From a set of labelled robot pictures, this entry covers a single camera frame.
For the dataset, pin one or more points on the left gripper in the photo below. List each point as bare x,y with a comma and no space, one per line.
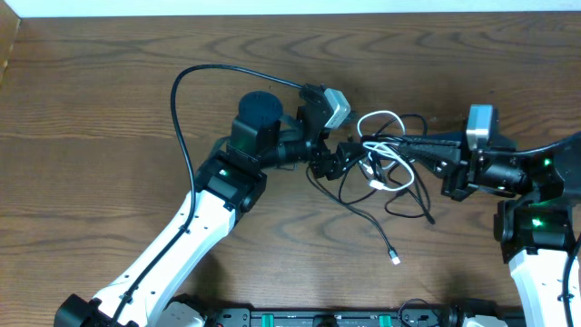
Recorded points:
320,160

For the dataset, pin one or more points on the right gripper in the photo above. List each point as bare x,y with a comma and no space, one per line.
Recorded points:
460,174

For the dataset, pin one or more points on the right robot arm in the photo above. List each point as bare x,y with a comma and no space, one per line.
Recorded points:
539,189

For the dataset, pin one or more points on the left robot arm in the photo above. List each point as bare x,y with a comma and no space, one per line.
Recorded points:
226,187

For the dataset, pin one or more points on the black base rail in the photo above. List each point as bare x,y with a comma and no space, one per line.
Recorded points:
345,318

